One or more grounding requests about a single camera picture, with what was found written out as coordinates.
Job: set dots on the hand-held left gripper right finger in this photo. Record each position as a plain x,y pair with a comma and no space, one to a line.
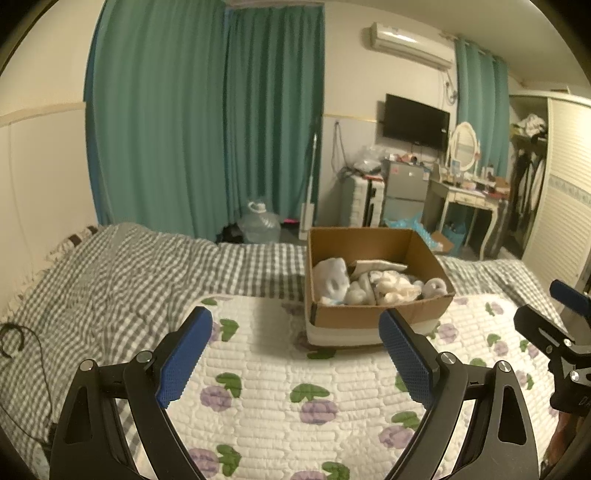
408,364

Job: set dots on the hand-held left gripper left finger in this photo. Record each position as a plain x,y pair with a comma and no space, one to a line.
184,360

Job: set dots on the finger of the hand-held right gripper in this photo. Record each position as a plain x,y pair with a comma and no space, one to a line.
540,327
570,295

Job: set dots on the cardboard box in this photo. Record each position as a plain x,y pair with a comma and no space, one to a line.
383,318

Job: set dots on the cream lace cloth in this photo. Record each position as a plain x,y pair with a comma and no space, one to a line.
397,287

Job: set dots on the white cloth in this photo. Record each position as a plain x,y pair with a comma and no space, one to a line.
360,290

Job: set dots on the white rolled sock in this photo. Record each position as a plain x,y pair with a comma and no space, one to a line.
435,288

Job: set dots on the grey checkered bed sheet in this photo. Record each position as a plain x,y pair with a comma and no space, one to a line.
115,277

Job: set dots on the white louvered wardrobe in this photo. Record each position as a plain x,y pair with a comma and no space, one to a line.
561,184

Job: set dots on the white quilt with purple flowers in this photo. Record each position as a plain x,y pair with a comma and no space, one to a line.
286,406

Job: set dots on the black hanging clothes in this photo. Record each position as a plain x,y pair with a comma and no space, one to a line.
526,180

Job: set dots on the small open carton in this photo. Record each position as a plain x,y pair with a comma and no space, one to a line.
443,242

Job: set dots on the blue plastic bag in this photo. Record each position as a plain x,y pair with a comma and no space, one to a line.
411,228

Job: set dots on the white dressing table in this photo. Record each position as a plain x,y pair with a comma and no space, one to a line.
466,198

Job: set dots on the clear water jug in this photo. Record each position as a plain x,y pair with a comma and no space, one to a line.
258,224

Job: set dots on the white clothes pile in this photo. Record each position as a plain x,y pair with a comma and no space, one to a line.
531,124

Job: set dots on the grey mini fridge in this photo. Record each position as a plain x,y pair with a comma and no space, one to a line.
408,184

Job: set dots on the white oval mirror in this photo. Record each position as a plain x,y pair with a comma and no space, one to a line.
463,147

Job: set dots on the white mop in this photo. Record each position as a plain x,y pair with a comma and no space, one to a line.
308,207

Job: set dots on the clear plastic bags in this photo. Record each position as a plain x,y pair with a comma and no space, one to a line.
367,159

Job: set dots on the narrow green curtain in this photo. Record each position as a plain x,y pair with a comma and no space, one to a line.
482,101

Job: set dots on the white air conditioner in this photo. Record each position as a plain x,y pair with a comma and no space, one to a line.
411,44

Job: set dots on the black wall television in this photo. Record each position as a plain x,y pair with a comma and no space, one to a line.
415,122

